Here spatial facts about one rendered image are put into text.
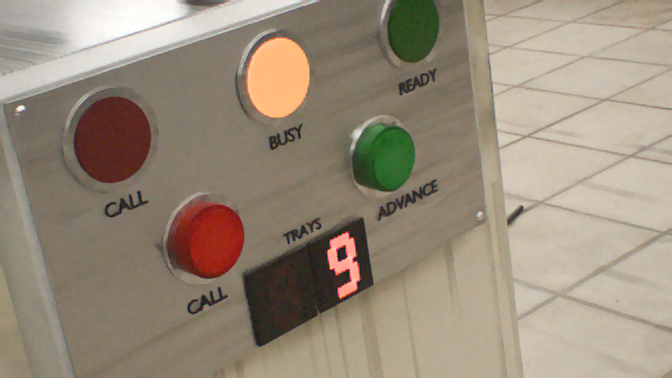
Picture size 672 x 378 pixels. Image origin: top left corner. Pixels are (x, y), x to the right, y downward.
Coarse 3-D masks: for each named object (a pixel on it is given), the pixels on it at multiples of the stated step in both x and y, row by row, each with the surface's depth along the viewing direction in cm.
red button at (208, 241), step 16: (192, 208) 46; (208, 208) 46; (224, 208) 46; (192, 224) 45; (208, 224) 45; (224, 224) 46; (240, 224) 47; (176, 240) 45; (192, 240) 45; (208, 240) 46; (224, 240) 46; (240, 240) 47; (176, 256) 46; (192, 256) 45; (208, 256) 46; (224, 256) 46; (192, 272) 46; (208, 272) 46; (224, 272) 47
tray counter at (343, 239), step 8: (336, 240) 51; (344, 240) 52; (352, 240) 52; (336, 248) 51; (352, 248) 52; (328, 256) 51; (336, 256) 51; (352, 256) 52; (336, 264) 52; (344, 264) 52; (352, 264) 52; (336, 272) 52; (352, 272) 52; (336, 280) 52; (352, 280) 52; (336, 288) 52; (344, 288) 52; (352, 288) 52
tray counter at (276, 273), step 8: (288, 264) 50; (272, 272) 49; (280, 272) 49; (288, 272) 50; (272, 280) 49; (288, 280) 50; (296, 280) 50; (272, 288) 49; (272, 296) 49; (280, 296) 50; (288, 296) 50; (296, 296) 50; (296, 304) 50; (272, 312) 49; (280, 312) 50; (296, 312) 50; (280, 320) 50; (288, 320) 50; (296, 320) 50; (280, 328) 50
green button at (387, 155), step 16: (384, 128) 51; (400, 128) 52; (368, 144) 51; (384, 144) 51; (400, 144) 52; (368, 160) 51; (384, 160) 51; (400, 160) 52; (368, 176) 51; (384, 176) 52; (400, 176) 52
